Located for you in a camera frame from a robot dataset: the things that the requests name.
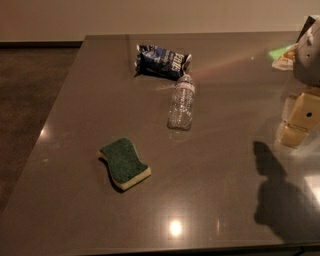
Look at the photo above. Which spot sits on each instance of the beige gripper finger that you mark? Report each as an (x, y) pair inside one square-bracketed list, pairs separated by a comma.
[(301, 115)]

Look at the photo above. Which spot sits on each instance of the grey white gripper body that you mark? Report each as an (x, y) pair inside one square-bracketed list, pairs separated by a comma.
[(308, 60)]

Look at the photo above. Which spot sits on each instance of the clear plastic water bottle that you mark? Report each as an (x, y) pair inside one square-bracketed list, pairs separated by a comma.
[(181, 104)]

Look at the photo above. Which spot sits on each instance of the dark box at table corner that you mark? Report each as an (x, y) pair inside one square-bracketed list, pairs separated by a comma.
[(308, 26)]

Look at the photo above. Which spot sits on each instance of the blue crumpled chip bag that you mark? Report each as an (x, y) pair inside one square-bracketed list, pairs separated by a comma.
[(160, 62)]

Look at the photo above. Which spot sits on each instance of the green and yellow sponge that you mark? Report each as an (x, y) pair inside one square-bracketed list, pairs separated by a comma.
[(125, 168)]

